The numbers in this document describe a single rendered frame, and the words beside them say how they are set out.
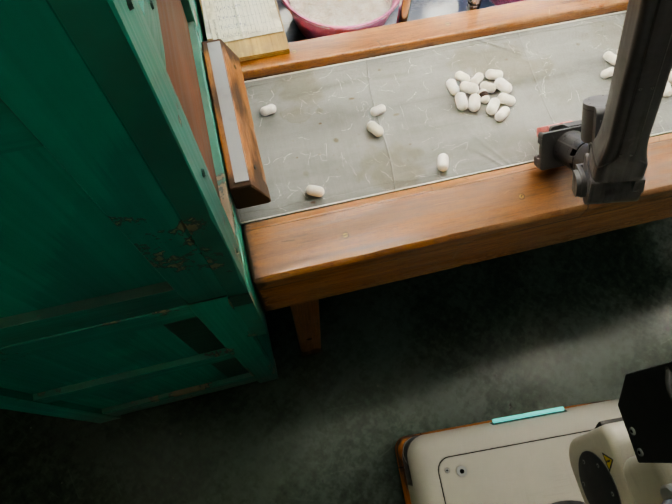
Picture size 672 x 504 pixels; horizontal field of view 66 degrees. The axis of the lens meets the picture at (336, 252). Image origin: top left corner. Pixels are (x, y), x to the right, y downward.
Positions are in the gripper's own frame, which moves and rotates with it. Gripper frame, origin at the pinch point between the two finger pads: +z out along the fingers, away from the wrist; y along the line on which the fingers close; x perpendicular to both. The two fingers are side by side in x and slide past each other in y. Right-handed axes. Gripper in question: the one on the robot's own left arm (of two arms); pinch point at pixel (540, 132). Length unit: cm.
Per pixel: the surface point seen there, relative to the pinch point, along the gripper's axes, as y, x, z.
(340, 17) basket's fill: 28.7, -21.6, 30.6
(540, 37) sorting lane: -10.0, -12.7, 19.1
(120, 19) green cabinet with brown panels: 56, -32, -52
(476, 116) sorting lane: 9.4, -3.0, 6.8
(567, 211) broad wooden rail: 1.6, 10.1, -12.8
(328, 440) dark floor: 50, 85, 16
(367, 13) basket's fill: 22.8, -21.5, 30.8
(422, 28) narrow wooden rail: 14.2, -18.0, 21.5
